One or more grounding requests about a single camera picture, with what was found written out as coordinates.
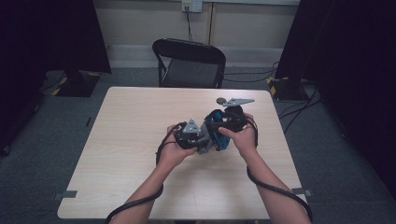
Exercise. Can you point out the black folding chair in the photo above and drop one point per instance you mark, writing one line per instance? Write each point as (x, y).
(190, 73)

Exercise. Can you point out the grey tape strip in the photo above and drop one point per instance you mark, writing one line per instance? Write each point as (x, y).
(67, 194)
(306, 192)

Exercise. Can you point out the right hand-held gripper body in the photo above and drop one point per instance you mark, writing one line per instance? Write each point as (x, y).
(236, 119)

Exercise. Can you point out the person's right hand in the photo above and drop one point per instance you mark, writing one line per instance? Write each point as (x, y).
(246, 141)

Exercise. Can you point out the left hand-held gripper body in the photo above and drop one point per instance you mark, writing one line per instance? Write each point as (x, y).
(190, 128)

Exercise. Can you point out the black stand base yellow tape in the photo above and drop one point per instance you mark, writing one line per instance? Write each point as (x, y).
(286, 90)
(77, 85)

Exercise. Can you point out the white wall socket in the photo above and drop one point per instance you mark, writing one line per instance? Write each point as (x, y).
(192, 6)

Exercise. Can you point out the blue toy car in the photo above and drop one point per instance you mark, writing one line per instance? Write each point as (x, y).
(221, 141)

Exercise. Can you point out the black curtain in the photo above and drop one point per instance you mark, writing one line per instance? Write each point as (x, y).
(348, 62)
(46, 37)

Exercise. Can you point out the person's left hand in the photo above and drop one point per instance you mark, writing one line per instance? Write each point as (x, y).
(169, 154)

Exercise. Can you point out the grey terry towel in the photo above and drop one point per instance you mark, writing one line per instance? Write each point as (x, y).
(206, 141)

